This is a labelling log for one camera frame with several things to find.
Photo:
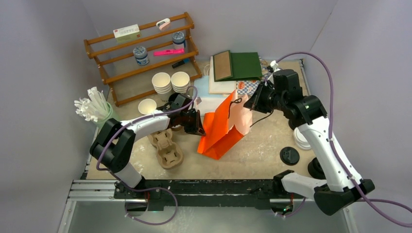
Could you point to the black blue marker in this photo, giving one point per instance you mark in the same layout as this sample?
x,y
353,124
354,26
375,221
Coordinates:
x,y
180,63

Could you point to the blue white jar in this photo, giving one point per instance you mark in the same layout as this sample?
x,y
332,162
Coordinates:
x,y
141,55
178,40

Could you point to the black cup lid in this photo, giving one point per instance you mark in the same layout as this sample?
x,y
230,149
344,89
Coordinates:
x,y
289,156

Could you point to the orange paper bag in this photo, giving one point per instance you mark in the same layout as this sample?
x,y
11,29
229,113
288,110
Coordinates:
x,y
225,127

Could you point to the white cup stack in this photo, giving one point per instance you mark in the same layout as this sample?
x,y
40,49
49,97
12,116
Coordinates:
x,y
162,85
180,82

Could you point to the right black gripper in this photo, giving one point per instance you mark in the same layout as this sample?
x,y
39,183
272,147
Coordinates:
x,y
256,103

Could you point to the white cup lid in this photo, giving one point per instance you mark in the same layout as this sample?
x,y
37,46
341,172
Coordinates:
x,y
300,140

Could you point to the pulp cup carrier tray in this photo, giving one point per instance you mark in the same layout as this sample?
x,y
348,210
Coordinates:
x,y
168,153

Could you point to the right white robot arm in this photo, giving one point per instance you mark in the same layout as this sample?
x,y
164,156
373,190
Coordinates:
x,y
342,184

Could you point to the green paper bag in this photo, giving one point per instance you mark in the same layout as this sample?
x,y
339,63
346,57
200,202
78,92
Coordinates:
x,y
236,66

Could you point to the blue white jar right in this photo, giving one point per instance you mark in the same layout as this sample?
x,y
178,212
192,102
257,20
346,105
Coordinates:
x,y
178,40

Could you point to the brown paper cup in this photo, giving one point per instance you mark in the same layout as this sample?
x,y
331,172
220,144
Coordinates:
x,y
147,106

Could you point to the pink marker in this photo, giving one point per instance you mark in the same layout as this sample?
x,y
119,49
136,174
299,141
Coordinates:
x,y
169,52

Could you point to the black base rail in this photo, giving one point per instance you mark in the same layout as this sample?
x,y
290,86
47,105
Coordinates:
x,y
261,194

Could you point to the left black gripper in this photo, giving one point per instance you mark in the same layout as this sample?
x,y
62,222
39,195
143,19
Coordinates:
x,y
196,128

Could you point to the white pink clip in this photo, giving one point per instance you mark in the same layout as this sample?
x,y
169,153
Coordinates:
x,y
164,24

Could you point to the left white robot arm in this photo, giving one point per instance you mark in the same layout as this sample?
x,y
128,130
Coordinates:
x,y
113,144

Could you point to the wooden shelf rack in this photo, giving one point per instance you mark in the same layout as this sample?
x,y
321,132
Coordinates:
x,y
150,49

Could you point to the blue checkered paper bag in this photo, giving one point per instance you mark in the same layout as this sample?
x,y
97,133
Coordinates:
x,y
247,87

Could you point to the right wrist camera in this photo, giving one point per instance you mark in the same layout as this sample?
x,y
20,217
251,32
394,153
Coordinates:
x,y
273,66

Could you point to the black lid stack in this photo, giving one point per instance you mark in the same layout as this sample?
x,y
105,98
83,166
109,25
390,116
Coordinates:
x,y
315,170

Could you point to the blue white jar left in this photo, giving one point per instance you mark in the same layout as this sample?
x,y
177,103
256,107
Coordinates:
x,y
141,55

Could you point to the left white cup stack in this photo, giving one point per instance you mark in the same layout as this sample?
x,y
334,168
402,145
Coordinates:
x,y
162,85

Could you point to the green straw holder cup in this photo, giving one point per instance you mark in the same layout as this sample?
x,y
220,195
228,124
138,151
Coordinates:
x,y
111,114

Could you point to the right white cup stack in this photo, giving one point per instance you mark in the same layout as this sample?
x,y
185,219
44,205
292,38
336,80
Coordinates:
x,y
180,82

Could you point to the white green box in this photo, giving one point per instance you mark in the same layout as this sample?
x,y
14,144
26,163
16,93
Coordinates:
x,y
127,34

